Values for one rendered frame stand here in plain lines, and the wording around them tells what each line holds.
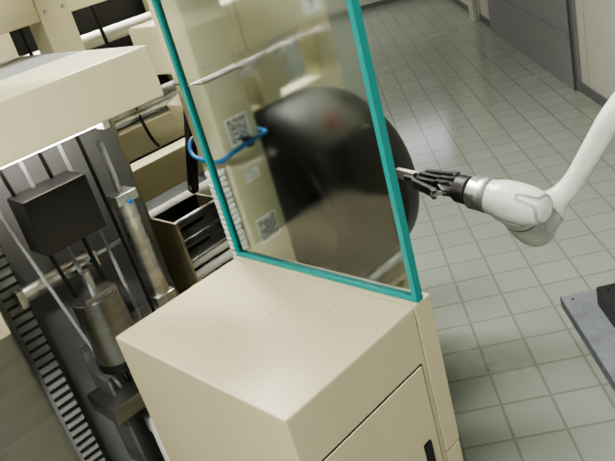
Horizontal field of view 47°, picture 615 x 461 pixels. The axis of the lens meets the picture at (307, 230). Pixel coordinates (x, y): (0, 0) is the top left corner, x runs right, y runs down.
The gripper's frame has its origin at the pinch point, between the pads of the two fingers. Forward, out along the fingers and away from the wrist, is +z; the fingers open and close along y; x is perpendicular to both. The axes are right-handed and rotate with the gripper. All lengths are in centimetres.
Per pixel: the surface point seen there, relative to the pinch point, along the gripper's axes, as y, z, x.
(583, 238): -181, 26, 130
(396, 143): -5.3, 6.9, -6.1
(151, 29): 25, 69, -43
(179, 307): 76, 6, -1
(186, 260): 39, 62, 27
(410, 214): -2.9, 2.3, 15.0
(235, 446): 90, -25, 9
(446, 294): -106, 65, 135
